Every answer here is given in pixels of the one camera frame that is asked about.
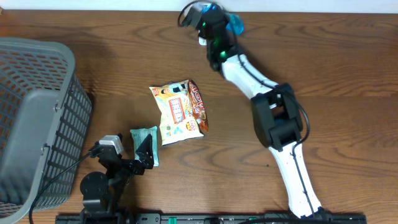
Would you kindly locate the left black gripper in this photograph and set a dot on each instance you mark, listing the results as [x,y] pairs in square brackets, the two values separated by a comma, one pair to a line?
[137,168]

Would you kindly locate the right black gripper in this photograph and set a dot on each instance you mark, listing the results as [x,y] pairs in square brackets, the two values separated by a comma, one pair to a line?
[224,16]

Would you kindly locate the teal wet wipes pack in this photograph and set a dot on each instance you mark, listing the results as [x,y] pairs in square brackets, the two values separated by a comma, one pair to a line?
[139,135]

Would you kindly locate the blue Listerine mouthwash bottle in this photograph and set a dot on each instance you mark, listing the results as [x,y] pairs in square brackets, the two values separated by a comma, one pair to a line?
[235,23]

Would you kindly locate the cream snack bag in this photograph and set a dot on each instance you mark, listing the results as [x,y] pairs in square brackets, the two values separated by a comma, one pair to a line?
[177,122]

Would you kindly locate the chocolate bar wrapper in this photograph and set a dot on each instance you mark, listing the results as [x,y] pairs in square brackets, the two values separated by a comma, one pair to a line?
[198,107]

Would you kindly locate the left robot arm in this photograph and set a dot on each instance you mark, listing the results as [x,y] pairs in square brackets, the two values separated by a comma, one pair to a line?
[102,191]

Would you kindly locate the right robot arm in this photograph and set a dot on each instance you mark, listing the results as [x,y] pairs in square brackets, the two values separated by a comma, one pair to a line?
[277,116]

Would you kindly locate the white barcode scanner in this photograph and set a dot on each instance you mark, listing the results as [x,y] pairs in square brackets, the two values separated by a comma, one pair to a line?
[202,41]

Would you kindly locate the grey plastic basket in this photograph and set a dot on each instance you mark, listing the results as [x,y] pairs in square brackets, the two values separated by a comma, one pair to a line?
[45,115]

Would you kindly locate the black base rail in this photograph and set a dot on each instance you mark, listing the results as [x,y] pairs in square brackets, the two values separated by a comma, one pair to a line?
[156,218]

